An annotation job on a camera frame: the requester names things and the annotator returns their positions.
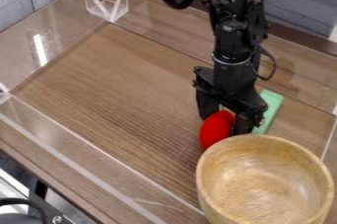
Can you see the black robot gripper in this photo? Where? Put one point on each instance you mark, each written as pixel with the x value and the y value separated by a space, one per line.
pixel 220 85

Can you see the red plush strawberry toy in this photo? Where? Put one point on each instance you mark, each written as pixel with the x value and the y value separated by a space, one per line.
pixel 216 128

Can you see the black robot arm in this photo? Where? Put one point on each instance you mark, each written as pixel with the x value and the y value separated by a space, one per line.
pixel 240 29

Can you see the green rectangular block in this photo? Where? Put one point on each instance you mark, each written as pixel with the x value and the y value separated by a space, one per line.
pixel 271 111

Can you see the wooden bowl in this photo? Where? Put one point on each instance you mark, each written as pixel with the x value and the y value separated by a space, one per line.
pixel 259 179

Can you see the clear acrylic table barrier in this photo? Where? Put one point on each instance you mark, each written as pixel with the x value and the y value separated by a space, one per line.
pixel 99 114

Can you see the clear acrylic corner bracket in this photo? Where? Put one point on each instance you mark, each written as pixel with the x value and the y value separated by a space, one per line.
pixel 110 10

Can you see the black metal table frame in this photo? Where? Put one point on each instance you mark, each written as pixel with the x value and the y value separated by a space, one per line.
pixel 26 209

